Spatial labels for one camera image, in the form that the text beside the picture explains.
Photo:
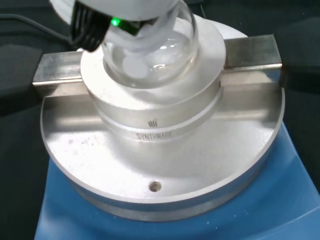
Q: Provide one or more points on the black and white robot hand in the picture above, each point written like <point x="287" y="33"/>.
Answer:
<point x="105" y="17"/>

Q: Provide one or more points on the blue heater with steel plate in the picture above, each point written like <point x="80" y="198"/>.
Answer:
<point x="162" y="140"/>

